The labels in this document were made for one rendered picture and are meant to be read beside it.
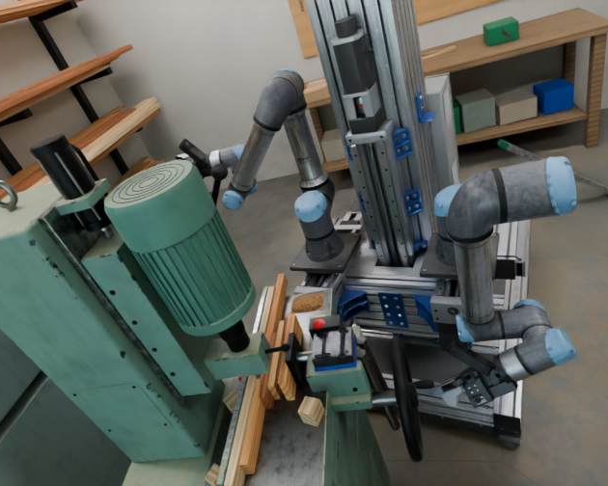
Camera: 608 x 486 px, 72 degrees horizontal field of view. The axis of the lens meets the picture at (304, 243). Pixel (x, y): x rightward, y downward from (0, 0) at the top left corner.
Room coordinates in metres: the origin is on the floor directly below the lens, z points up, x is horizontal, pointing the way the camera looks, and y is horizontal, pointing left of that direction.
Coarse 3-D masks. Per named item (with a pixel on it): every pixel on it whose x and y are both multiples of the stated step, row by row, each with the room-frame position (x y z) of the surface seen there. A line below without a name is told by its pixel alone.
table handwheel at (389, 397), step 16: (400, 352) 0.66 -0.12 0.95; (400, 368) 0.61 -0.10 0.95; (400, 384) 0.58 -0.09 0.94; (384, 400) 0.64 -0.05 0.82; (400, 400) 0.56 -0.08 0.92; (416, 400) 0.61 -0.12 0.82; (400, 416) 0.54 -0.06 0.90; (416, 416) 0.66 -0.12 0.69; (416, 432) 0.61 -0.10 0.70; (416, 448) 0.50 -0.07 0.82
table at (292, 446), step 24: (288, 312) 0.98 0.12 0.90; (312, 312) 0.94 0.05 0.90; (336, 312) 0.97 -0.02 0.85; (288, 408) 0.66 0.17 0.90; (336, 408) 0.64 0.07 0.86; (360, 408) 0.63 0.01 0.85; (264, 432) 0.62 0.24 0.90; (288, 432) 0.60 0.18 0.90; (312, 432) 0.57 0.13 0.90; (264, 456) 0.56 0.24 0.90; (288, 456) 0.54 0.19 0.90; (312, 456) 0.52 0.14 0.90; (264, 480) 0.51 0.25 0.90; (288, 480) 0.49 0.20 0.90; (312, 480) 0.47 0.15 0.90
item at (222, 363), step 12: (252, 336) 0.75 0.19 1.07; (264, 336) 0.75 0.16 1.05; (216, 348) 0.75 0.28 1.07; (228, 348) 0.74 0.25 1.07; (252, 348) 0.71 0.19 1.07; (264, 348) 0.72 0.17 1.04; (216, 360) 0.72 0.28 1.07; (228, 360) 0.71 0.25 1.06; (240, 360) 0.70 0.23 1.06; (252, 360) 0.69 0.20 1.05; (264, 360) 0.70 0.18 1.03; (216, 372) 0.72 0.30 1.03; (228, 372) 0.71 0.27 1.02; (240, 372) 0.70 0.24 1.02; (252, 372) 0.70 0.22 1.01; (264, 372) 0.69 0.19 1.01
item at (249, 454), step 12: (276, 288) 1.06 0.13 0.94; (276, 300) 1.01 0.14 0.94; (276, 312) 0.95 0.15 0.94; (276, 324) 0.92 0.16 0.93; (252, 408) 0.66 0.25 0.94; (264, 408) 0.68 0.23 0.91; (252, 420) 0.63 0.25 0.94; (252, 432) 0.60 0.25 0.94; (252, 444) 0.57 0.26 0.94; (240, 456) 0.55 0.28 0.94; (252, 456) 0.55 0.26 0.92; (252, 468) 0.53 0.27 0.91
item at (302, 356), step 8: (296, 344) 0.77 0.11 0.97; (288, 352) 0.73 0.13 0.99; (296, 352) 0.76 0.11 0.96; (304, 352) 0.75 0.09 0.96; (312, 352) 0.74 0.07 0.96; (288, 360) 0.71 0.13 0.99; (296, 360) 0.74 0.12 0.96; (304, 360) 0.73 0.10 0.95; (296, 368) 0.72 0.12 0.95; (296, 376) 0.71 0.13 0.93
